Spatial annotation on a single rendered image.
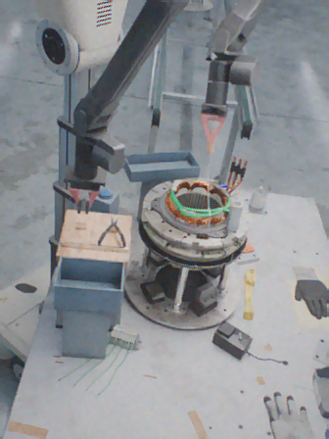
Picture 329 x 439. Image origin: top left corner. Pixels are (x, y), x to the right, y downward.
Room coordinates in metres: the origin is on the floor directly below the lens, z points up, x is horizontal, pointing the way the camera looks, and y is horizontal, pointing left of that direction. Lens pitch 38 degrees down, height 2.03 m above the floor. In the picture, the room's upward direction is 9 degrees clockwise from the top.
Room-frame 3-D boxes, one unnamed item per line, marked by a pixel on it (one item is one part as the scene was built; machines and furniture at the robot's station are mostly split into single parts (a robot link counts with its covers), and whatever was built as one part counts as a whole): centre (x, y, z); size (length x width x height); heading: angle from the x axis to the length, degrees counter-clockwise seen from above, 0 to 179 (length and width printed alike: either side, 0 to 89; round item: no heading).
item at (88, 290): (0.98, 0.16, 0.92); 0.17 x 0.11 x 0.28; 96
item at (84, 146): (1.11, 0.20, 1.36); 0.07 x 0.06 x 0.07; 56
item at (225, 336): (1.07, -0.26, 0.81); 0.10 x 0.06 x 0.06; 60
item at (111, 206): (1.37, 0.19, 0.91); 0.07 x 0.07 x 0.25; 73
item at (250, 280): (1.29, -0.32, 0.80); 0.22 x 0.04 x 0.03; 177
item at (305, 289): (1.35, -0.54, 0.79); 0.24 x 0.13 x 0.02; 3
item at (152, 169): (1.58, 0.03, 0.92); 0.25 x 0.11 x 0.28; 114
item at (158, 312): (1.29, -0.10, 0.80); 0.39 x 0.39 x 0.01
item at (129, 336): (1.02, 0.05, 0.80); 0.10 x 0.05 x 0.04; 77
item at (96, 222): (1.14, 0.17, 1.05); 0.20 x 0.19 x 0.02; 6
